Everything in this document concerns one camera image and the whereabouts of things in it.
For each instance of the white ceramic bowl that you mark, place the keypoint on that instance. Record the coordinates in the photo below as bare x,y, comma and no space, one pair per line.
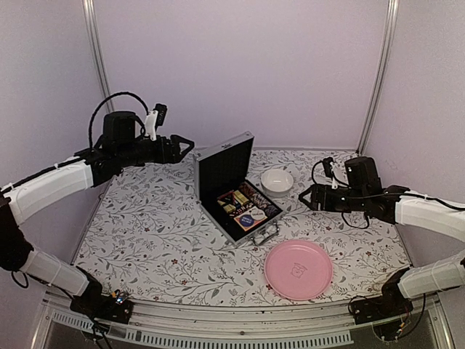
276,183

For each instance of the left aluminium frame post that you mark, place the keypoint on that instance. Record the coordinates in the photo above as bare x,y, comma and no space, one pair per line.
90,19

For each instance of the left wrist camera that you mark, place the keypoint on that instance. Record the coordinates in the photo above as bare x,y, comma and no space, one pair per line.
154,119

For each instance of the aluminium frame post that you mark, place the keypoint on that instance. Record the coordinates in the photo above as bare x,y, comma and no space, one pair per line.
381,71
90,19

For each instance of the triangular all in button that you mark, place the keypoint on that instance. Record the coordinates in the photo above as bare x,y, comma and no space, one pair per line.
227,198

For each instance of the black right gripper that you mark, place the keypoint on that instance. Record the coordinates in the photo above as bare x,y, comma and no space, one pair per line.
325,203

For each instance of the aluminium poker set case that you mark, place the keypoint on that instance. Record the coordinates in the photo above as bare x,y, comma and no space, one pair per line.
221,169

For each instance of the front aluminium rail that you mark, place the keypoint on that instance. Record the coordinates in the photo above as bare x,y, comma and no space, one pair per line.
162,325

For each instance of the pink plastic plate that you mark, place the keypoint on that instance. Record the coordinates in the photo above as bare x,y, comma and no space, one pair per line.
298,270

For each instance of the row of poker chips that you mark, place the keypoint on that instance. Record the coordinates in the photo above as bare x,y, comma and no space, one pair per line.
253,194

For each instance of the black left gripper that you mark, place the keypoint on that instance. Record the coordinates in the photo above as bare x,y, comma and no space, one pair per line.
175,156

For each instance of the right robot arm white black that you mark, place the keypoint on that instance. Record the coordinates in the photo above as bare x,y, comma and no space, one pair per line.
396,205

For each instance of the blue round blind button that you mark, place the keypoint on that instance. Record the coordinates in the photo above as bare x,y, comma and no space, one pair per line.
246,221

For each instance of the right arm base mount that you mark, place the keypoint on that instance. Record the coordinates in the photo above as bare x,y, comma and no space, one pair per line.
365,310

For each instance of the blue brown poker chip row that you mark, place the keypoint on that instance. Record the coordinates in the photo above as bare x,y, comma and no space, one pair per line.
271,210

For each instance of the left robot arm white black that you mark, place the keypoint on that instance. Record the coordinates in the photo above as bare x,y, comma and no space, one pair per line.
127,140

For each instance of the gold playing card deck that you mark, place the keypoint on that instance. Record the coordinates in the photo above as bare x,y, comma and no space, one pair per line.
239,199

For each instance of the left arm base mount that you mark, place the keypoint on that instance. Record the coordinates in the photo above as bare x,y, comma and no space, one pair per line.
115,307

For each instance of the right aluminium frame post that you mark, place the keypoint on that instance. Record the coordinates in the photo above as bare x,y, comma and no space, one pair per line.
381,71

